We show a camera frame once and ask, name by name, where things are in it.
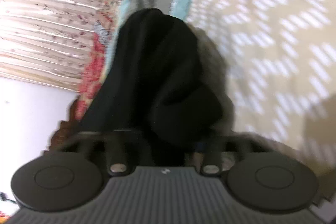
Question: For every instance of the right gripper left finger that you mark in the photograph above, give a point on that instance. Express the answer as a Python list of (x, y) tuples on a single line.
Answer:
[(105, 150)]

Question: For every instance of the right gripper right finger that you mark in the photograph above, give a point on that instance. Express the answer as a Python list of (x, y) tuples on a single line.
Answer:
[(219, 154)]

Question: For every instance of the black pants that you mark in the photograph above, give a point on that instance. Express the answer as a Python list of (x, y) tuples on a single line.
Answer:
[(155, 87)]

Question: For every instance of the chevron teal grey bedspread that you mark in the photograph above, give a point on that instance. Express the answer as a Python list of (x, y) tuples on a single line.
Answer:
[(273, 62)]

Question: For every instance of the red floral patchwork quilt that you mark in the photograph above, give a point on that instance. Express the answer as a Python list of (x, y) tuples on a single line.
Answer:
[(104, 33)]

